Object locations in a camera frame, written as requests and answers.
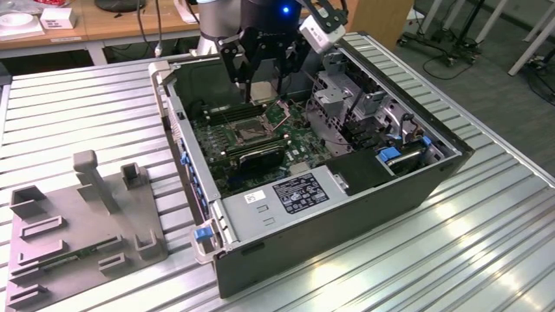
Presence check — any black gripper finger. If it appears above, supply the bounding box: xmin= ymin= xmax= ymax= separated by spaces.
xmin=276 ymin=40 xmax=312 ymax=98
xmin=217 ymin=32 xmax=265 ymax=105

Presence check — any silver CPU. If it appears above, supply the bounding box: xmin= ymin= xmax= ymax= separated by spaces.
xmin=252 ymin=81 xmax=277 ymax=105

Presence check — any black RAM slot bank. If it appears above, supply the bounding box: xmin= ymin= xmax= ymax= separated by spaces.
xmin=201 ymin=102 xmax=266 ymax=120
xmin=212 ymin=142 xmax=289 ymax=156

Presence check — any CPU socket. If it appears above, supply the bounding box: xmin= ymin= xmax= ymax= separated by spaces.
xmin=232 ymin=118 xmax=273 ymax=146

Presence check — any grey metal drive cage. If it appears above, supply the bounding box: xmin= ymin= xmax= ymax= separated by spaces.
xmin=310 ymin=51 xmax=386 ymax=115

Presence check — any metal socket cover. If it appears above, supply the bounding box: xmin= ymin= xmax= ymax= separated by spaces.
xmin=262 ymin=99 xmax=301 ymax=131

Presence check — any wooden cabinet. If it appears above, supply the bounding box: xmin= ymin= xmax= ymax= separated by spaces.
xmin=353 ymin=0 xmax=413 ymax=50

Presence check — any green motherboard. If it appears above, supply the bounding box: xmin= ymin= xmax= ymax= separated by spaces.
xmin=189 ymin=99 xmax=342 ymax=192

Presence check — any black graphics card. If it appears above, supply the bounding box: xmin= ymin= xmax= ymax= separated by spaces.
xmin=224 ymin=146 xmax=286 ymax=192

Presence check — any black monitor base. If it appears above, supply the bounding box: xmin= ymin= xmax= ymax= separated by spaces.
xmin=93 ymin=0 xmax=146 ymax=11

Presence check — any black wheeled stand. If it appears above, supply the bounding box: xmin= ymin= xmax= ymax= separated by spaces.
xmin=397 ymin=0 xmax=484 ymax=68

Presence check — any blue disk carrier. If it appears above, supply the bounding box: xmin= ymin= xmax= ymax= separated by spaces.
xmin=374 ymin=146 xmax=400 ymax=169

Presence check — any black plastic air shroud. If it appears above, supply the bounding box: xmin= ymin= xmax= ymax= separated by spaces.
xmin=324 ymin=151 xmax=397 ymax=196

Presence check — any white cardboard box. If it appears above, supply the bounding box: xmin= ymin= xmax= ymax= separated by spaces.
xmin=40 ymin=8 xmax=78 ymax=31

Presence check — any silver power supply unit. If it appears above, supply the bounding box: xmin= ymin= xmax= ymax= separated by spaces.
xmin=214 ymin=165 xmax=350 ymax=243

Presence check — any white bowl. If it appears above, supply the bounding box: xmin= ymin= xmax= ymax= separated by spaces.
xmin=0 ymin=12 xmax=45 ymax=38

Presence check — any white table leg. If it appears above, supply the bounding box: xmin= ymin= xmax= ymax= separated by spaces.
xmin=507 ymin=18 xmax=555 ymax=77

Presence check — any open black PC case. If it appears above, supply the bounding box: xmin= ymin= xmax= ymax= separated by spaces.
xmin=146 ymin=31 xmax=476 ymax=300

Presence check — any grey parts rack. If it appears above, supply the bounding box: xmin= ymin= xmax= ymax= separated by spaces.
xmin=6 ymin=148 xmax=170 ymax=309

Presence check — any green RAM stick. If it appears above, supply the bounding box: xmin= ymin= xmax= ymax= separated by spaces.
xmin=41 ymin=245 xmax=104 ymax=270

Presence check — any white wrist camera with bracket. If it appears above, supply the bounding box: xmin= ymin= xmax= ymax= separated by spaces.
xmin=297 ymin=0 xmax=348 ymax=55

